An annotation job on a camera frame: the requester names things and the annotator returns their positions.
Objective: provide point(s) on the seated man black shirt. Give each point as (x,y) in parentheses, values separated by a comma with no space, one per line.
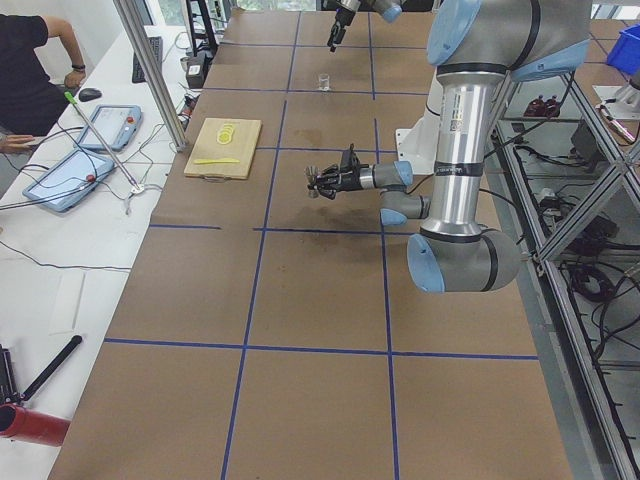
(30,103)

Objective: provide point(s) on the near blue teach pendant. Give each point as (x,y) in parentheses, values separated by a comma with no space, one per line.
(69,181)

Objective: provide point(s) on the front lemon slice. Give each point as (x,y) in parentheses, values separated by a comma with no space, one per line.
(223,141)

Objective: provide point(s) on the red cylinder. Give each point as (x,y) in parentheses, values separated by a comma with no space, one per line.
(21,424)

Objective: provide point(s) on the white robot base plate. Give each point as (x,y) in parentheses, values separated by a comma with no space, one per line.
(418,144)

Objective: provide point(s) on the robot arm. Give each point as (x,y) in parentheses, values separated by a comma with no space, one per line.
(473,46)
(387,9)

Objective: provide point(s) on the wooden cutting board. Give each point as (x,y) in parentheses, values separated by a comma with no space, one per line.
(242,147)

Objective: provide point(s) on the steel double jigger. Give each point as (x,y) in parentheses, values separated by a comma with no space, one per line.
(312,175)

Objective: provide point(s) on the black handle tool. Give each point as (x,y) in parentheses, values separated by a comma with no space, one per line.
(50,369)

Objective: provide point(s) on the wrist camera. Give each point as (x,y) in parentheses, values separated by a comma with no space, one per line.
(349,160)

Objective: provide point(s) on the blue teach pendant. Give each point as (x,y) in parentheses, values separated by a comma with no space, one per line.
(69,181)
(117,124)

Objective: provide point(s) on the aluminium frame post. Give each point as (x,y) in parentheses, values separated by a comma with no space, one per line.
(134,28)

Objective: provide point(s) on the yellow plastic knife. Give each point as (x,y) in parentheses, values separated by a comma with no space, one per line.
(222,160)

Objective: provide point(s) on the black box device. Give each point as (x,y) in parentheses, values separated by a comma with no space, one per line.
(195,71)

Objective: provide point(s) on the small glass measuring cup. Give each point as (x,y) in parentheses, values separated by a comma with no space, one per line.
(324,82)

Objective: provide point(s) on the far blue teach pendant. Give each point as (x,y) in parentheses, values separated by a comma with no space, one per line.
(117,124)

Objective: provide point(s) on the green handled reach stick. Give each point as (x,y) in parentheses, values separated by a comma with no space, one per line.
(137,187)

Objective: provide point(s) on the black computer mouse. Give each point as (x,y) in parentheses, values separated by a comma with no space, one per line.
(89,94)

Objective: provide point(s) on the blue plastic bin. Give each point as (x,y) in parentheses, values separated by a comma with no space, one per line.
(625,55)

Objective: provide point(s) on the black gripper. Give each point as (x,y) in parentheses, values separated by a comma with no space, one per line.
(343,15)
(349,179)

